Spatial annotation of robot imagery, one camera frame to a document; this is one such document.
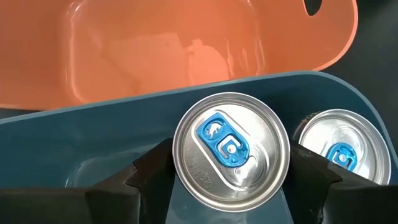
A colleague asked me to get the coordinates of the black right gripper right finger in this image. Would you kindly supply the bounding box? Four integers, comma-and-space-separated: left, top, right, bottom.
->
281, 144, 398, 224

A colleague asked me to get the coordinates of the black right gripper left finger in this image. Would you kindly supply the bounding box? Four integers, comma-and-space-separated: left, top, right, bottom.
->
0, 138, 177, 224

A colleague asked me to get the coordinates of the blue silver energy drink can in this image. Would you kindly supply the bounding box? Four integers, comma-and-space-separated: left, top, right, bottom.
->
172, 91, 292, 213
292, 108, 392, 186

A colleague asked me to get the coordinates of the orange plastic bin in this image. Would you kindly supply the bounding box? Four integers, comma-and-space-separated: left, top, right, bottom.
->
0, 0, 359, 111

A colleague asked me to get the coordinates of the blue-grey plastic bin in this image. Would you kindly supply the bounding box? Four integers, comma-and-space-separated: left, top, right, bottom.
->
0, 70, 398, 224

